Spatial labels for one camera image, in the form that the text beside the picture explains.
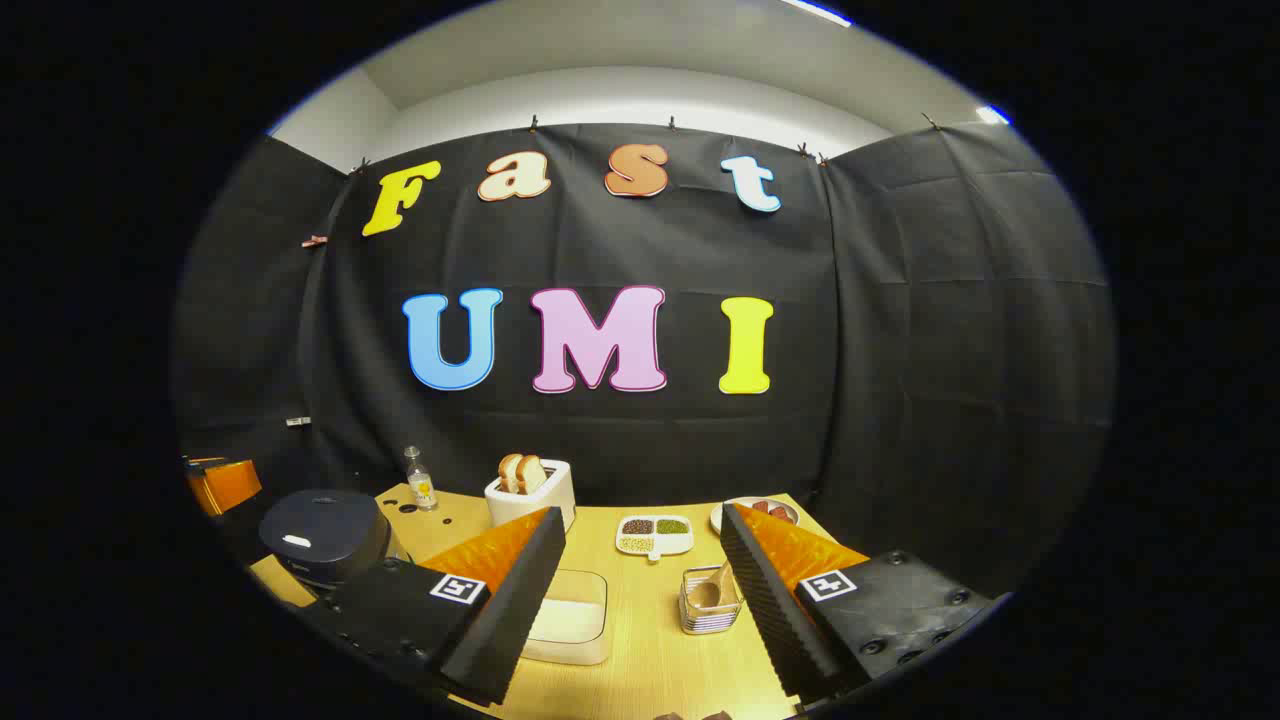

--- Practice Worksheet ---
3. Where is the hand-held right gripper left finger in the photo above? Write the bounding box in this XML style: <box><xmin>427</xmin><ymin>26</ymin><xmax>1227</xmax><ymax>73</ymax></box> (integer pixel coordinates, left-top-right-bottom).
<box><xmin>300</xmin><ymin>507</ymin><xmax>567</xmax><ymax>706</ymax></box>

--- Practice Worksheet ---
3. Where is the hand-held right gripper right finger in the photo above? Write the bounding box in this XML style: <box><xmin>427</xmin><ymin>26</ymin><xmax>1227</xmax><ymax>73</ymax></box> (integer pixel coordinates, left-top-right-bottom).
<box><xmin>720</xmin><ymin>503</ymin><xmax>996</xmax><ymax>701</ymax></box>

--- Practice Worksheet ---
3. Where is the clear rice container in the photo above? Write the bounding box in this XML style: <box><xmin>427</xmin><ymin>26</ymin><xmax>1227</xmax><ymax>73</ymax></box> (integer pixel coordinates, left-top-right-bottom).
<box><xmin>520</xmin><ymin>570</ymin><xmax>609</xmax><ymax>666</ymax></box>

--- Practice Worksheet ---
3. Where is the metal wire chopstick holder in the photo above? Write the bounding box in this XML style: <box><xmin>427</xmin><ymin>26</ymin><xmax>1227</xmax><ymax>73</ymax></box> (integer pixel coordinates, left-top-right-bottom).
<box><xmin>680</xmin><ymin>565</ymin><xmax>743</xmax><ymax>636</ymax></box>

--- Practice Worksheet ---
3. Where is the wooden spoon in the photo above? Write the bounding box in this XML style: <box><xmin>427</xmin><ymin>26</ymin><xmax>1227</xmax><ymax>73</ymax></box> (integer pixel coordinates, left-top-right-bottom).
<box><xmin>690</xmin><ymin>560</ymin><xmax>736</xmax><ymax>611</ymax></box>

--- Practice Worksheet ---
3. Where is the dark lidded rice cooker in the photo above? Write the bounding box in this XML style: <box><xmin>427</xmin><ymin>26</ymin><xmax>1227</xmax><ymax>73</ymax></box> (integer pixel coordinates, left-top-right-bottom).
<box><xmin>258</xmin><ymin>489</ymin><xmax>403</xmax><ymax>591</ymax></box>

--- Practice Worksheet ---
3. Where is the white toaster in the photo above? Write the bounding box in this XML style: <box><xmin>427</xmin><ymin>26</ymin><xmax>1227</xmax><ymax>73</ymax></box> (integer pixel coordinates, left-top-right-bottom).
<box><xmin>484</xmin><ymin>459</ymin><xmax>577</xmax><ymax>533</ymax></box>

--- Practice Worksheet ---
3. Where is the white round plate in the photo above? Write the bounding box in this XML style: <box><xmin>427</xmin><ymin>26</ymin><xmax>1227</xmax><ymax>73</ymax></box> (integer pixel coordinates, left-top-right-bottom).
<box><xmin>710</xmin><ymin>497</ymin><xmax>801</xmax><ymax>536</ymax></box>

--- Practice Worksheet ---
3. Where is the white divided bean dish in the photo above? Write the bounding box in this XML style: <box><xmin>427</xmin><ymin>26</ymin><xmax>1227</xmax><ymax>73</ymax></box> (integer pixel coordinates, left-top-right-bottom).
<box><xmin>615</xmin><ymin>515</ymin><xmax>695</xmax><ymax>562</ymax></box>

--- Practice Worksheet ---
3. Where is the small glass bottle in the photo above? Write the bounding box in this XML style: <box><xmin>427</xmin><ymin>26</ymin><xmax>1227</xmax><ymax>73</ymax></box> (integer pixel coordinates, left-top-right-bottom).
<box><xmin>404</xmin><ymin>446</ymin><xmax>439</xmax><ymax>512</ymax></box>

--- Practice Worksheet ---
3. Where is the black backdrop cloth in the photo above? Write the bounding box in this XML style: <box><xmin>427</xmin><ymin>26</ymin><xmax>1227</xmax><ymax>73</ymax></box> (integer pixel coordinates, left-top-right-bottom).
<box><xmin>172</xmin><ymin>122</ymin><xmax>1116</xmax><ymax>601</ymax></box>

